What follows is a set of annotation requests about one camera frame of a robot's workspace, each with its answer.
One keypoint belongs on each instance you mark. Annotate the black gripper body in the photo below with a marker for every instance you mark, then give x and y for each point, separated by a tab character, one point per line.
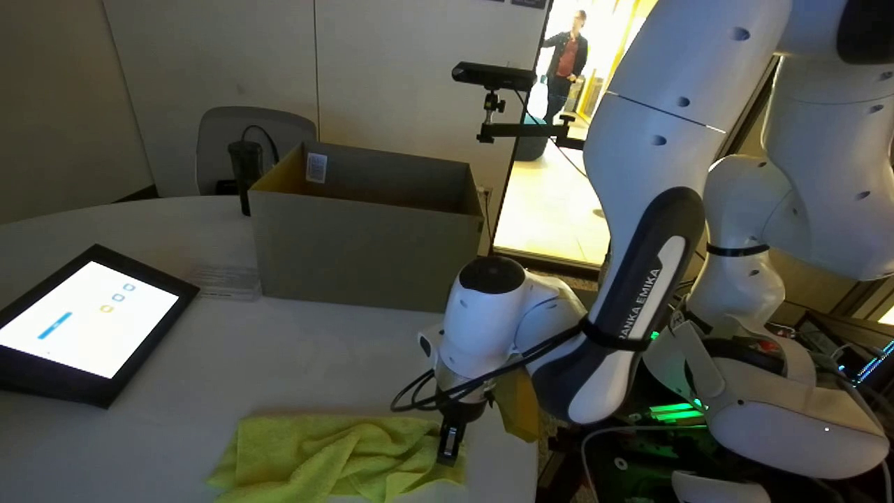
462	405

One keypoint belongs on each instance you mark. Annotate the yellow-green microfibre towel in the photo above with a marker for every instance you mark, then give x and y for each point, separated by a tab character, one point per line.
307	455

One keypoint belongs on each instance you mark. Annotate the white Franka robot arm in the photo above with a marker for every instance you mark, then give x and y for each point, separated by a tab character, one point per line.
672	111

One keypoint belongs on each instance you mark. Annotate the brown cardboard box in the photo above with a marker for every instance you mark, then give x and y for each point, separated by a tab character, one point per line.
363	252

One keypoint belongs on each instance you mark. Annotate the black equipment cart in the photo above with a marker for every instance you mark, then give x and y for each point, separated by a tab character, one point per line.
614	463

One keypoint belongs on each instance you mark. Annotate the black cylindrical desk device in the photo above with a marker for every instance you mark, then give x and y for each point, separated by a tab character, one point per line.
247	176

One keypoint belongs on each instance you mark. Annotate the grey office chair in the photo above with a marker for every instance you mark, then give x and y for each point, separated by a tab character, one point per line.
233	125

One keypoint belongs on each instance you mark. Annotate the person in red shirt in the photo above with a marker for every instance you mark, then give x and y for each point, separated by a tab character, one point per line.
565	55

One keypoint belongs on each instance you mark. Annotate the black tablet with lit screen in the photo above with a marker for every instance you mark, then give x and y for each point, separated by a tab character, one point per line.
83	322

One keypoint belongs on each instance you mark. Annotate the gold wrist camera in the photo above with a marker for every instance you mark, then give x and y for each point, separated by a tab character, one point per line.
519	409

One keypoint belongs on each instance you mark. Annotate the black camera bar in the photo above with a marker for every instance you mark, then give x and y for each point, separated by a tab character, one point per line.
493	75

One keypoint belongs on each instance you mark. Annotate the white robot pedestal cover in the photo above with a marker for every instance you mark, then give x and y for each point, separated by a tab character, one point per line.
799	436

